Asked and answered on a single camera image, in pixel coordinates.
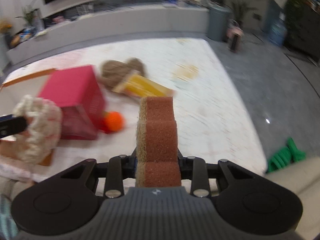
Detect cream knitted toy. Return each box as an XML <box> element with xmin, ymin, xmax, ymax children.
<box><xmin>12</xmin><ymin>94</ymin><xmax>63</xmax><ymax>165</ymax></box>

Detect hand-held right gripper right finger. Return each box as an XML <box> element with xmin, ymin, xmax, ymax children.
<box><xmin>177</xmin><ymin>150</ymin><xmax>265</xmax><ymax>197</ymax></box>

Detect brown sponge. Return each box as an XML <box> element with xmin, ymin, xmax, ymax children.
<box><xmin>136</xmin><ymin>96</ymin><xmax>182</xmax><ymax>188</ymax></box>

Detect orange cardboard box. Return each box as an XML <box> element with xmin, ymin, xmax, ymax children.
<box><xmin>0</xmin><ymin>67</ymin><xmax>59</xmax><ymax>167</ymax></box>

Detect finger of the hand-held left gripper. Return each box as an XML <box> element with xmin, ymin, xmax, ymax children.
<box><xmin>0</xmin><ymin>114</ymin><xmax>28</xmax><ymax>138</ymax></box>

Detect yellow cloth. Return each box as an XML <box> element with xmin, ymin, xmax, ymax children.
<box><xmin>112</xmin><ymin>72</ymin><xmax>177</xmax><ymax>99</ymax></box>

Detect brown knitted cloth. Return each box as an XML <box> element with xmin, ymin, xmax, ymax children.
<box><xmin>100</xmin><ymin>58</ymin><xmax>148</xmax><ymax>93</ymax></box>

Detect cream sofa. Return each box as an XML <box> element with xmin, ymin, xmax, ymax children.
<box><xmin>265</xmin><ymin>156</ymin><xmax>320</xmax><ymax>240</ymax></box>

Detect vase with yellow flowers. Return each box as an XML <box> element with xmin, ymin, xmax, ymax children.
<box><xmin>0</xmin><ymin>17</ymin><xmax>13</xmax><ymax>48</ymax></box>

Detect white television bench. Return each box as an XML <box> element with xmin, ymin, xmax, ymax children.
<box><xmin>6</xmin><ymin>4</ymin><xmax>210</xmax><ymax>65</ymax></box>

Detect blue water jug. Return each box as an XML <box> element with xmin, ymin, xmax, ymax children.
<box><xmin>266</xmin><ymin>19</ymin><xmax>287</xmax><ymax>47</ymax></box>

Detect long-leaf potted plant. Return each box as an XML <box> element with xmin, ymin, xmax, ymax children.
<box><xmin>220</xmin><ymin>0</ymin><xmax>259</xmax><ymax>28</ymax></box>

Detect orange knitted ball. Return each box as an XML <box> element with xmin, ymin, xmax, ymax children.
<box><xmin>102</xmin><ymin>111</ymin><xmax>125</xmax><ymax>133</ymax></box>

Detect pink white space heater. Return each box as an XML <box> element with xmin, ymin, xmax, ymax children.
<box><xmin>229</xmin><ymin>27</ymin><xmax>244</xmax><ymax>53</ymax></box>

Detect small green potted plant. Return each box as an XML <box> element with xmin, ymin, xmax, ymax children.
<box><xmin>15</xmin><ymin>0</ymin><xmax>42</xmax><ymax>30</ymax></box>

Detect red storage box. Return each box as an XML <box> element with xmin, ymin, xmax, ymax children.
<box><xmin>37</xmin><ymin>65</ymin><xmax>107</xmax><ymax>140</ymax></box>

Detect dark cabinet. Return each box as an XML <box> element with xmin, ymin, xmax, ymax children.
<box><xmin>282</xmin><ymin>1</ymin><xmax>320</xmax><ymax>67</ymax></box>

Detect grey trash bin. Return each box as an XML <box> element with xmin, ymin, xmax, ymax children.
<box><xmin>206</xmin><ymin>6</ymin><xmax>232</xmax><ymax>42</ymax></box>

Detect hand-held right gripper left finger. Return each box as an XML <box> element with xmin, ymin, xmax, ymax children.
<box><xmin>46</xmin><ymin>149</ymin><xmax>138</xmax><ymax>197</ymax></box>

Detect blue patterned cushion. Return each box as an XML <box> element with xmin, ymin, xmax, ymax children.
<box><xmin>0</xmin><ymin>194</ymin><xmax>19</xmax><ymax>240</ymax></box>

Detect green slippers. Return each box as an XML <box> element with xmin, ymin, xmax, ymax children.
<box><xmin>266</xmin><ymin>137</ymin><xmax>307</xmax><ymax>173</ymax></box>

